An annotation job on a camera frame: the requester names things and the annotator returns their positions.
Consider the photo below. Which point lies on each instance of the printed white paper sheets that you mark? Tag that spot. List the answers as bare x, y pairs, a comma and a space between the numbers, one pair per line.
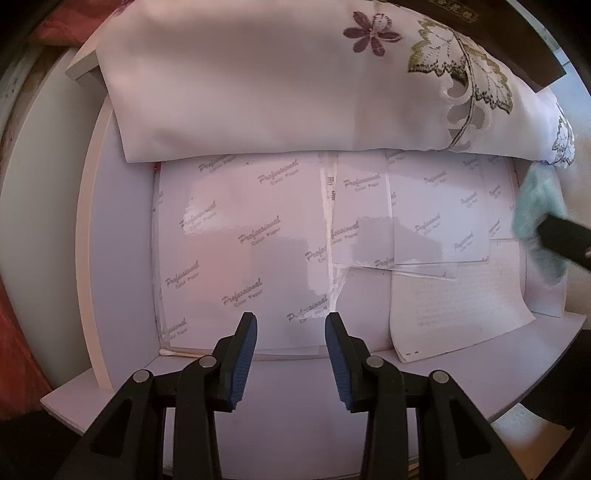
258, 240

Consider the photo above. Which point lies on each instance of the white bedside nightstand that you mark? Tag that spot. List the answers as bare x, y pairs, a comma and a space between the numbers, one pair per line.
115, 230

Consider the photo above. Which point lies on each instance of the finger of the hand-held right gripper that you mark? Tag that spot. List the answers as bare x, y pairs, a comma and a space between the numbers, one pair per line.
568, 237

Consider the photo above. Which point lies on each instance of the white bed frame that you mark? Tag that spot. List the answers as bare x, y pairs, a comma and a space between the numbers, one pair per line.
41, 230

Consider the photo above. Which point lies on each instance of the red blanket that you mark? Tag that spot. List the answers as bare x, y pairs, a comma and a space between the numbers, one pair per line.
18, 364

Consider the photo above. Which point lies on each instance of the white embroidered cloth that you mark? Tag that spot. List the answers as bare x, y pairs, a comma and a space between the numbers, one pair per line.
277, 92

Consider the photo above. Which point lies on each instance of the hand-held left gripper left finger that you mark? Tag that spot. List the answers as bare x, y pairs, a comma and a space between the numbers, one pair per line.
242, 360

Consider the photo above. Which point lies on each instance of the teal cloth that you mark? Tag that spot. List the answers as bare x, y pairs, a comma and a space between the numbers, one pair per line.
538, 198

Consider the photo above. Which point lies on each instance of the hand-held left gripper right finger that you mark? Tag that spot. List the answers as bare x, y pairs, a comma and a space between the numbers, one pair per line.
339, 364

